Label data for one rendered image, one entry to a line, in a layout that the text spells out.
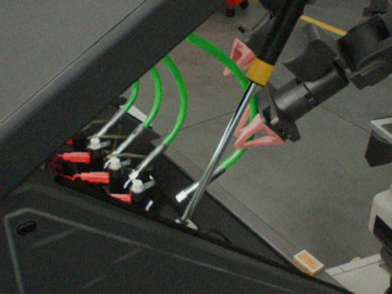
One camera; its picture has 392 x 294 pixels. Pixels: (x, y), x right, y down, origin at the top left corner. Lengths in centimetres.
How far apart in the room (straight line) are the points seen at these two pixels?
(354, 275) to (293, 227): 63
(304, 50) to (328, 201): 206
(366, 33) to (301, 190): 204
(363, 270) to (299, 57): 138
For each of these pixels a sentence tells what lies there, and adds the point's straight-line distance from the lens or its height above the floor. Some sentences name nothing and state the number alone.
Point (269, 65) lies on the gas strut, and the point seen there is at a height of 147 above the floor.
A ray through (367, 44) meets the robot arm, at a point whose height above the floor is 139.
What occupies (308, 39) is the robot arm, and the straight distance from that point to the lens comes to 71.
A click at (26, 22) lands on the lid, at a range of 33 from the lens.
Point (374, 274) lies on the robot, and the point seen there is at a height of 28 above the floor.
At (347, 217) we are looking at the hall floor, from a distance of 265.
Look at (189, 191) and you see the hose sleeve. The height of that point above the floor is 112.
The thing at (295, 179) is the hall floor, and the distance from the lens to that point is 282.
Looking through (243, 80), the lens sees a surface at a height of 131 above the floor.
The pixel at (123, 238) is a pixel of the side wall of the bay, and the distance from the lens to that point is 39.
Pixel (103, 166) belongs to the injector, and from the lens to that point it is 102.
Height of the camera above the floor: 164
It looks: 34 degrees down
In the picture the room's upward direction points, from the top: 3 degrees clockwise
